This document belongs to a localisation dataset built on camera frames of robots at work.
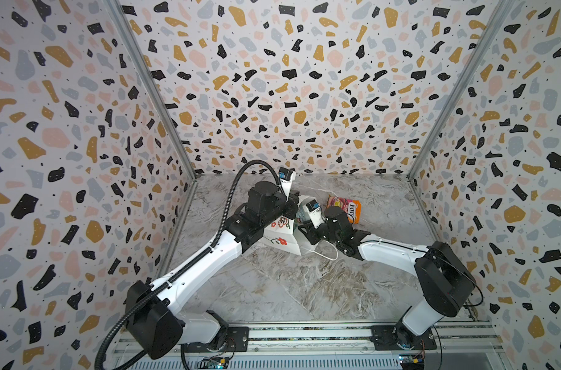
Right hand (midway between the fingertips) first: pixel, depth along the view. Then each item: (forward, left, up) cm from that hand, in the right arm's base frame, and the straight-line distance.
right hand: (298, 221), depth 85 cm
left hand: (+1, 0, +18) cm, 18 cm away
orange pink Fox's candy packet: (+18, -25, -15) cm, 35 cm away
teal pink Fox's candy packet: (0, -1, +4) cm, 5 cm away
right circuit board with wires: (-41, -36, -16) cm, 57 cm away
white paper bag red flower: (-8, +4, +3) cm, 9 cm away
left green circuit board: (-42, +25, -15) cm, 51 cm away
